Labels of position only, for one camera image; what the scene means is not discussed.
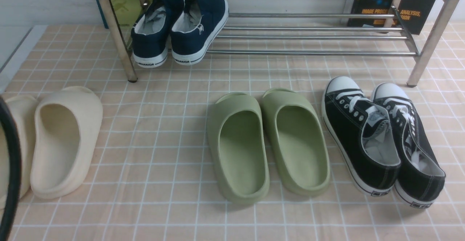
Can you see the navy canvas shoe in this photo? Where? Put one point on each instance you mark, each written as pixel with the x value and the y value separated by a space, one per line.
pixel 194 30
pixel 150 32

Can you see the metal shoe rack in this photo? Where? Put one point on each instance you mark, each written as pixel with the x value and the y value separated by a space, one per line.
pixel 395 29

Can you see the green slipper left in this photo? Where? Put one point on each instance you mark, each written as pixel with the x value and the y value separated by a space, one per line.
pixel 236 140

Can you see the green slipper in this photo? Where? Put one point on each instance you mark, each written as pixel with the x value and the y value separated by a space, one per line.
pixel 236 140
pixel 295 133

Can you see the green slipper right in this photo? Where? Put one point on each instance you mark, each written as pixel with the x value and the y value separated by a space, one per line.
pixel 295 133

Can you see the black canvas sneaker left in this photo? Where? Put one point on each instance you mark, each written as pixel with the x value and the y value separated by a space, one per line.
pixel 363 132

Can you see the black canvas sneaker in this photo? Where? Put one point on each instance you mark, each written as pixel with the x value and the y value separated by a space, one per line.
pixel 420 179
pixel 363 132

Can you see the cream slipper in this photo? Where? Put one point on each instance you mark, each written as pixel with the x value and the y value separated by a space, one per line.
pixel 67 125
pixel 22 108

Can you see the black canvas sneaker right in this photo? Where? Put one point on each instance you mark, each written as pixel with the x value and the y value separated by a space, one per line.
pixel 420 179

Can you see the black image analysis book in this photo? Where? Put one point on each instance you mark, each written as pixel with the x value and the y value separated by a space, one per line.
pixel 414 13

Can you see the cream slipper far left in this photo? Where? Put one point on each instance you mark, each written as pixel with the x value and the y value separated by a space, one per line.
pixel 22 108

